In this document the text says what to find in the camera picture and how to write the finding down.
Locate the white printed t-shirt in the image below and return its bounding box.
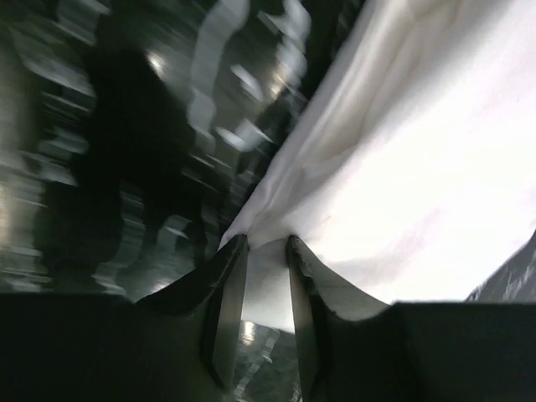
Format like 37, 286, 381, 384
227, 1, 535, 332

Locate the black marble table mat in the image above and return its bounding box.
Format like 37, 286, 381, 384
1, 1, 363, 298

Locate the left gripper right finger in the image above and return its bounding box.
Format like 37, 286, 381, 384
286, 235, 535, 401

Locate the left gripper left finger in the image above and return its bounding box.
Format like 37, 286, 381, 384
1, 234, 248, 401

